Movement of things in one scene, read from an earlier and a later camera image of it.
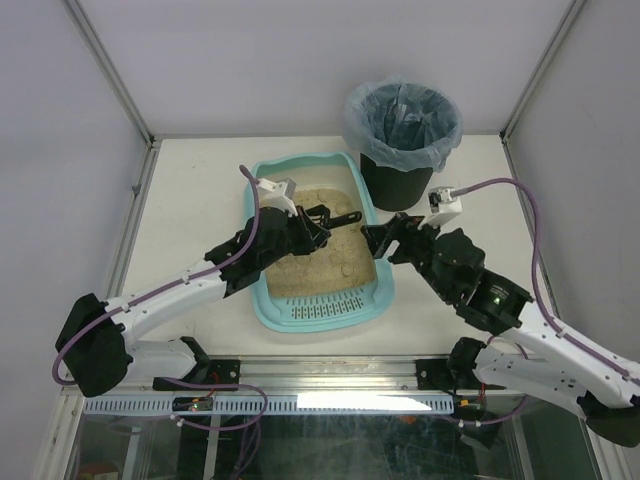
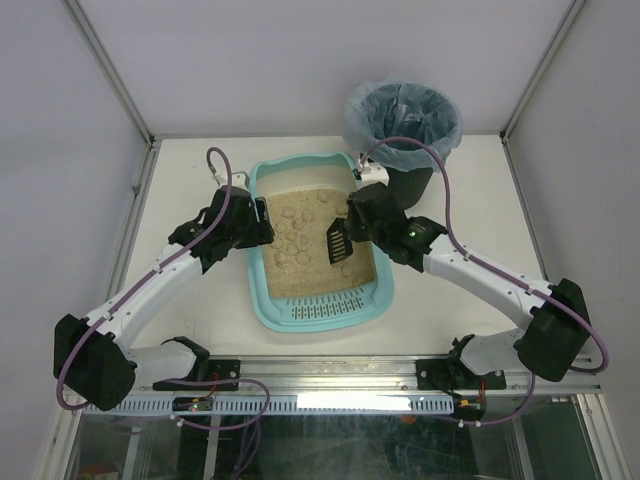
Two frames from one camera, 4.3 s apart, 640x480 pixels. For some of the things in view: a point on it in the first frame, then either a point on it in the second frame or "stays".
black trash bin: x=394 y=189 stays
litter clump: x=347 y=270 stays
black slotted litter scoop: x=321 y=215 -> x=339 y=244
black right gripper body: x=398 y=239 -> x=357 y=220
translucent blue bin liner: x=402 y=123 stays
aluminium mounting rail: x=349 y=376 stays
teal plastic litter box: x=351 y=310 stays
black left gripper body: x=310 y=228 -> x=257 y=220
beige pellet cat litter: x=344 y=265 stays
